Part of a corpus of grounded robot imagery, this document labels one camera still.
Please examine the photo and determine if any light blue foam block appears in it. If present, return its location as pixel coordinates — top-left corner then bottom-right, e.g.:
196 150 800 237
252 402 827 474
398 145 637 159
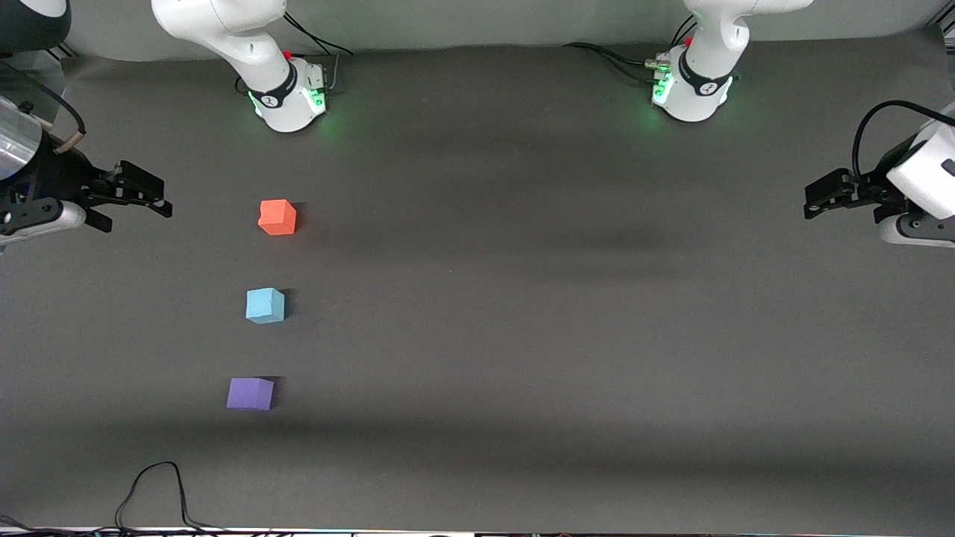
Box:
245 287 287 325

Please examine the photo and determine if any orange foam block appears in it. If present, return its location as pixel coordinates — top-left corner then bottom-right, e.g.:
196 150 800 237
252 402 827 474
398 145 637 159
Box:
258 199 298 236

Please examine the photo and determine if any purple foam block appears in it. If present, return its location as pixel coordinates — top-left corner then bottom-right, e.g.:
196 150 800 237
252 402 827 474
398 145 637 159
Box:
226 377 275 412

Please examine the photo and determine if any dark grey table mat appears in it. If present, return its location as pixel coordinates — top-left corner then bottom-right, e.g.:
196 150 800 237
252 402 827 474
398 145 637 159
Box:
0 26 955 535

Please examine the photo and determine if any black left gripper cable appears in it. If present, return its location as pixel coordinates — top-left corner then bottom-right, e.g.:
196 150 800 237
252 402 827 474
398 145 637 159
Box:
852 100 955 180

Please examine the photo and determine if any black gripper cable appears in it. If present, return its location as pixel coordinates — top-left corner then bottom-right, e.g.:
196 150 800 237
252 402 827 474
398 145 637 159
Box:
0 60 87 139
852 100 955 180

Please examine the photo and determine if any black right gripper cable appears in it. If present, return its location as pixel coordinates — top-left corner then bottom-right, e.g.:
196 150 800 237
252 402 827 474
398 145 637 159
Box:
0 60 87 139

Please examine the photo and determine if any black right arm base cable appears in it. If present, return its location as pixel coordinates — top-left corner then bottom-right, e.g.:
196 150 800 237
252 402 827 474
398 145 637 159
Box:
283 10 354 57

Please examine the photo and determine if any black arm base cable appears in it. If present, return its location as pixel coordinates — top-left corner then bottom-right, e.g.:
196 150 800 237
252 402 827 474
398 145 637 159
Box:
563 42 670 84
283 10 354 57

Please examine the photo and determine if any black left arm base cable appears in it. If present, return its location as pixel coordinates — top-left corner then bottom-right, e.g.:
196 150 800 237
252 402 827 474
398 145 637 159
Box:
563 42 670 84

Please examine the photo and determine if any black looped cable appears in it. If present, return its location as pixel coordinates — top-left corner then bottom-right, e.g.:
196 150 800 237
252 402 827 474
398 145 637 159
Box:
115 461 228 535

